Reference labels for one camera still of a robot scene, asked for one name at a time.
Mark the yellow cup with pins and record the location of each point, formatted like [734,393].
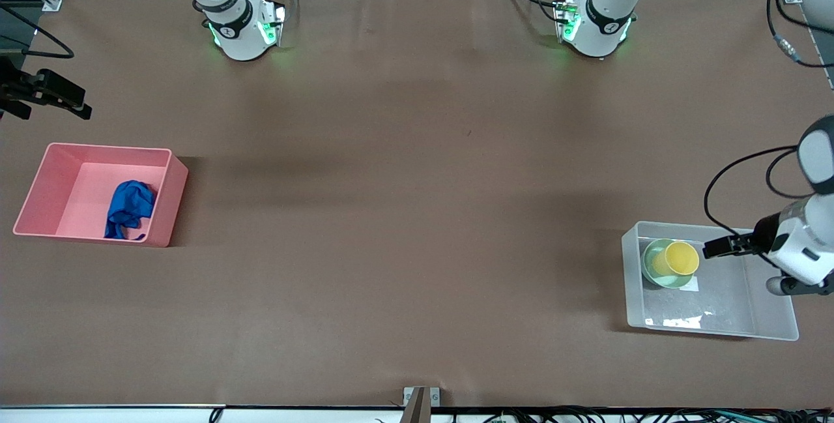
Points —
[681,259]

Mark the pink plastic bin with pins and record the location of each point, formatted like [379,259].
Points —
[163,201]

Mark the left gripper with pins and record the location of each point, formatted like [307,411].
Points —
[761,235]

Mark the mint green bowl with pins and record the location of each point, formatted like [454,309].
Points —
[651,273]

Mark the clear plastic bin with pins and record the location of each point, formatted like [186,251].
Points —
[717,312]

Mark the white square sticker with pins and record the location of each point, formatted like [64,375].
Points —
[692,285]

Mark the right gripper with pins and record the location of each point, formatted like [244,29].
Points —
[14,87]

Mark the brown table cover sheet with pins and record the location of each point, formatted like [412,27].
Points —
[404,292]

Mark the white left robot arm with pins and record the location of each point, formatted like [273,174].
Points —
[603,25]

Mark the grey metal table bracket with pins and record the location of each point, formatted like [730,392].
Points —
[417,403]

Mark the blue cloth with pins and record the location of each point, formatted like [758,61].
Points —
[130,204]

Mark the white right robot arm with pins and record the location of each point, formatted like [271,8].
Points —
[241,38]

